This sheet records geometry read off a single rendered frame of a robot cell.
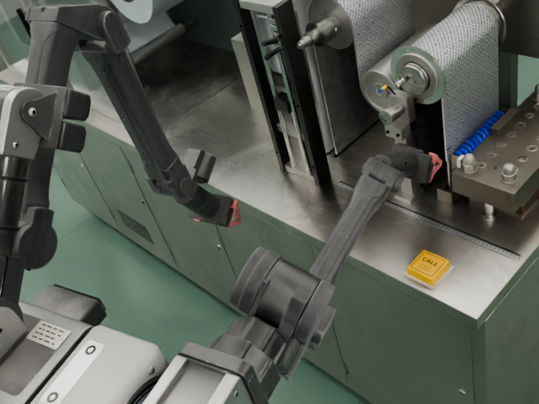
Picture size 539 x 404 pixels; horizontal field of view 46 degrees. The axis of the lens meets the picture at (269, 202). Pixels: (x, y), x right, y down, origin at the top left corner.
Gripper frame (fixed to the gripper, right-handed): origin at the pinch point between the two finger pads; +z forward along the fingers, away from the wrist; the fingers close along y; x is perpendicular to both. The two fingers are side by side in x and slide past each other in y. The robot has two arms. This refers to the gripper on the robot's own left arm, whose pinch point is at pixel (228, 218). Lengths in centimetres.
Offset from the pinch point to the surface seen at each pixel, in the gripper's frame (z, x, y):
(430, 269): 14.6, -0.8, -46.8
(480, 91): 17, -47, -47
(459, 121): 15, -38, -45
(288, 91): 3.4, -36.5, -3.2
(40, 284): 103, 31, 164
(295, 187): 27.4, -18.4, -0.2
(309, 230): 19.9, -5.3, -12.0
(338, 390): 101, 34, -2
